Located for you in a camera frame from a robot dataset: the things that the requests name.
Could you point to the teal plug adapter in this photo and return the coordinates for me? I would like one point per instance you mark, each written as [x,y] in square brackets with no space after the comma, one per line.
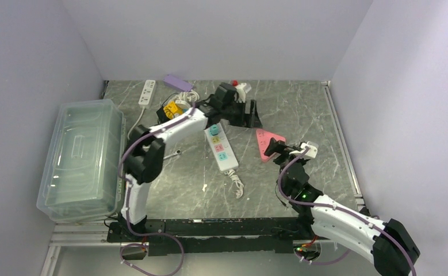
[214,130]

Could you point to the yellow cube socket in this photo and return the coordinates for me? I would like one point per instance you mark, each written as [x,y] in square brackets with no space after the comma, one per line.
[172,110]

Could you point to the pink triangular power strip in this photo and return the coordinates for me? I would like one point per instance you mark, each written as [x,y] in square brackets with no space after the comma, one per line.
[263,139]

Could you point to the black base frame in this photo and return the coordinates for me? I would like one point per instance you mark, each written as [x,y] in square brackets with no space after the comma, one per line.
[172,236]

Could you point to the silver ratchet wrench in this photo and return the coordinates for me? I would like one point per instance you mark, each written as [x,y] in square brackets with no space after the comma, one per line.
[176,153]

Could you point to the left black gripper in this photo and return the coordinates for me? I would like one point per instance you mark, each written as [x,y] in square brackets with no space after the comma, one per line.
[247,120]

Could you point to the clear plastic storage bin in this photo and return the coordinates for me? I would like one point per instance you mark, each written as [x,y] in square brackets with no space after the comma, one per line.
[80,179]

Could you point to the white long power strip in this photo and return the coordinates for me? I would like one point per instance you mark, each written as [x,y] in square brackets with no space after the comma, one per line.
[222,150]

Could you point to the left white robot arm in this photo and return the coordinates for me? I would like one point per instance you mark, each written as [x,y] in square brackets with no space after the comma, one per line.
[142,161]

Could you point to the small white power strip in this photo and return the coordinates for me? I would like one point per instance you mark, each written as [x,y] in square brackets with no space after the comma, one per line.
[147,92]

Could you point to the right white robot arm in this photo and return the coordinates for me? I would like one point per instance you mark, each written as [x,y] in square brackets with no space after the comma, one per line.
[385,244]

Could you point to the purple flat box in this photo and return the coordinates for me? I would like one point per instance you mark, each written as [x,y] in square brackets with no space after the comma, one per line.
[177,84]

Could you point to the black cube adapter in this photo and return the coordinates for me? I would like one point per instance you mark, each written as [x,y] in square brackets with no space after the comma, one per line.
[162,118]

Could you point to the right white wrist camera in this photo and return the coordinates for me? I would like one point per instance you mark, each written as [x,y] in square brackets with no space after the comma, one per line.
[309,149]

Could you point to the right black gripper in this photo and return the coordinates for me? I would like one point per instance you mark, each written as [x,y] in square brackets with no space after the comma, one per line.
[275,146]

